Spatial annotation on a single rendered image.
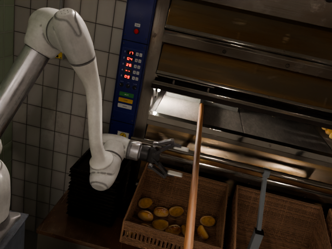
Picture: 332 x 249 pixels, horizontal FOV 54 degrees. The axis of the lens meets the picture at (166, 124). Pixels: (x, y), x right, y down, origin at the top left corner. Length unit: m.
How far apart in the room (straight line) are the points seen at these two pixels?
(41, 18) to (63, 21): 0.16
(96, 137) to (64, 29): 0.43
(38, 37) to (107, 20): 0.75
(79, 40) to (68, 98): 1.02
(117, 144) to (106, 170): 0.16
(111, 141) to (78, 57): 0.45
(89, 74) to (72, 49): 0.12
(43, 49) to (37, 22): 0.10
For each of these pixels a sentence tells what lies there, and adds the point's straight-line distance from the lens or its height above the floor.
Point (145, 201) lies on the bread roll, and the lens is 2.15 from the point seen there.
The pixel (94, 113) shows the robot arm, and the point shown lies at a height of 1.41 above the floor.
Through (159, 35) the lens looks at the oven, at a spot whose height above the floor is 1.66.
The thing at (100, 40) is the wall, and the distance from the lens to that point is 2.01.
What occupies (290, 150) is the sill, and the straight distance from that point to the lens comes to 2.13.
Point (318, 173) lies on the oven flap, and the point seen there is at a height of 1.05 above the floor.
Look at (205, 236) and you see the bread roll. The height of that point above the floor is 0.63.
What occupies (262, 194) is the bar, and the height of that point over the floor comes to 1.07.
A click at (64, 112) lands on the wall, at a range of 2.22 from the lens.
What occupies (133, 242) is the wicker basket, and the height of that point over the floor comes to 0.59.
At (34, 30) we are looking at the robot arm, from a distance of 1.32.
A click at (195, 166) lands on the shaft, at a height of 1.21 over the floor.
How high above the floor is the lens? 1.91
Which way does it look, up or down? 22 degrees down
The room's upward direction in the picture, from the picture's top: 12 degrees clockwise
